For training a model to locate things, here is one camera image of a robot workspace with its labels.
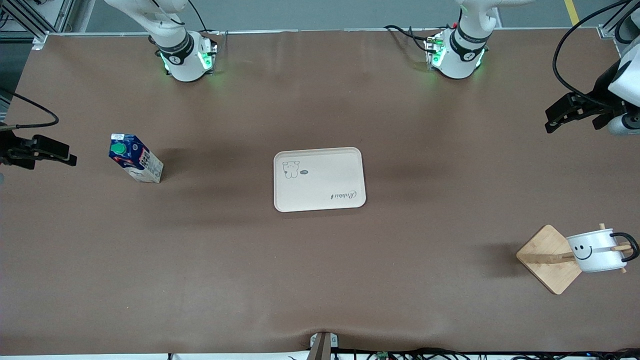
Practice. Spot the grey metal table bracket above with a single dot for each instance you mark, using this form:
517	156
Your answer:
322	345

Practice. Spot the wooden cup rack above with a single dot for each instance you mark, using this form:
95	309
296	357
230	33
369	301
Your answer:
542	260

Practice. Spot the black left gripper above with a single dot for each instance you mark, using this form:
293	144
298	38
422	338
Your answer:
601	96

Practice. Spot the aluminium frame profile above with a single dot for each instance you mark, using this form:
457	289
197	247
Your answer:
612	27
30	20

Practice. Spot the blue milk carton green cap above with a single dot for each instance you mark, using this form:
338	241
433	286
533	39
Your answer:
137	160

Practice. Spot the beige plastic tray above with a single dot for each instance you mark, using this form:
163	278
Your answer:
320	182

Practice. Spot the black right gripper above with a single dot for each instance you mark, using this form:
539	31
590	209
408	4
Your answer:
7	149

